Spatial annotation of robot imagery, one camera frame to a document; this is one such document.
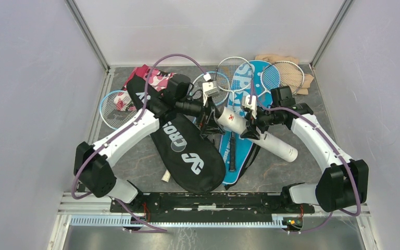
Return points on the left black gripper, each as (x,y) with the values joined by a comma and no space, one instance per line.
(211,126)

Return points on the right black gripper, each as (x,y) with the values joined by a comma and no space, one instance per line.
(250,134)

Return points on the white shuttlecock tube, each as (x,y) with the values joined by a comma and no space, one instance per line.
(266,140)

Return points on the black Crossway racket bag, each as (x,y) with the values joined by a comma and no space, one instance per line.
(193,161)

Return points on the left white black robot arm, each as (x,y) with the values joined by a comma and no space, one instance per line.
(94,162)

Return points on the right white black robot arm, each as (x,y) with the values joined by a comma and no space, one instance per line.
(344,181)

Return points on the blue Sport racket bag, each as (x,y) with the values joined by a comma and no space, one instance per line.
(245,151)

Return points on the pink camouflage racket bag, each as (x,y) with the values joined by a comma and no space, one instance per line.
(158,80)

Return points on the beige folded cloth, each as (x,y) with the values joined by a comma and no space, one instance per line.
(290,73)

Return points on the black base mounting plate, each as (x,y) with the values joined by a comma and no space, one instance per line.
(215,207)

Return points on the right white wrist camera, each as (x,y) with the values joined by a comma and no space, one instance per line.
(249,104)

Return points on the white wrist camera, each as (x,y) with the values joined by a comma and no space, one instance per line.
(210,89)
(249,104)

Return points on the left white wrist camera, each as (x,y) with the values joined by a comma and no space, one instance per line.
(210,89)

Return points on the white slotted cable duct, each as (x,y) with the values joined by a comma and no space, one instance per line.
(127,221)

